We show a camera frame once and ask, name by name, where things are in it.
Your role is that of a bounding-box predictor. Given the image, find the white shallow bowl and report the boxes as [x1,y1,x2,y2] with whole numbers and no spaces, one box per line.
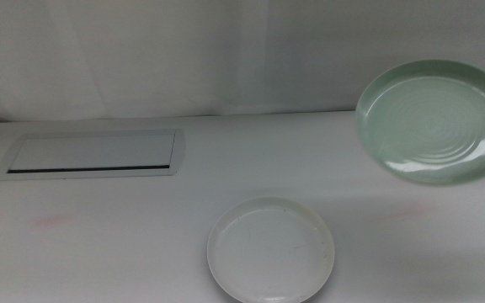
[206,196,336,303]

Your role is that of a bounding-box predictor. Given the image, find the pale green shallow bowl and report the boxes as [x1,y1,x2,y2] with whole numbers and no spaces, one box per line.
[354,59,485,188]

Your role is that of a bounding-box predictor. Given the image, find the white backdrop curtain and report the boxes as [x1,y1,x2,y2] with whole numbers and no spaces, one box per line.
[0,0,485,124]

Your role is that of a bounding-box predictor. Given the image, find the white rectangular cable hatch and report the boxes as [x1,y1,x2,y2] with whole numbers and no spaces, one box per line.
[0,129,186,182]

